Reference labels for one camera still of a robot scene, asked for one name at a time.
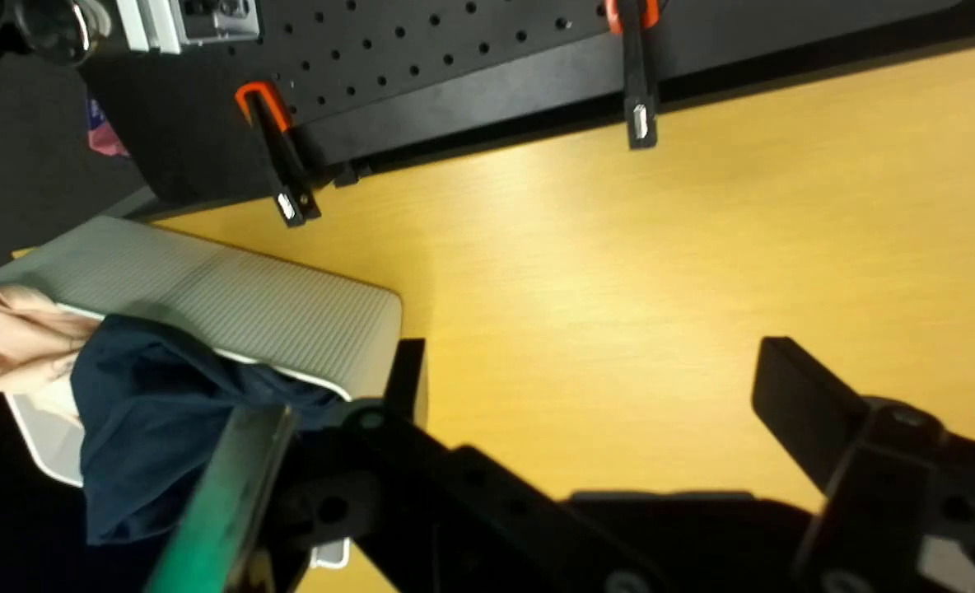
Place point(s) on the pale pink cloth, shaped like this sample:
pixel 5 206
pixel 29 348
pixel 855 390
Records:
pixel 16 340

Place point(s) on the black orange bar clamp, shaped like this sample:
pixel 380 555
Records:
pixel 277 152
pixel 642 75

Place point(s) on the dark blue cloth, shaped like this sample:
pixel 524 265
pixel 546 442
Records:
pixel 161 429

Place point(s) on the purple pink object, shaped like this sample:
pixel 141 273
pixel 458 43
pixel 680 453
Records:
pixel 104 129

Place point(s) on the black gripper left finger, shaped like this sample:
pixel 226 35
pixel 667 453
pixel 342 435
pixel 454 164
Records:
pixel 422 495

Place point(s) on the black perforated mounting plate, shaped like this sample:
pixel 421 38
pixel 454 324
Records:
pixel 455 66

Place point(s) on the white plastic basket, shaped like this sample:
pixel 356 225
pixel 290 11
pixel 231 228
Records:
pixel 245 299

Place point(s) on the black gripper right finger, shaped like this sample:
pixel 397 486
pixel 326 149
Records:
pixel 886 481

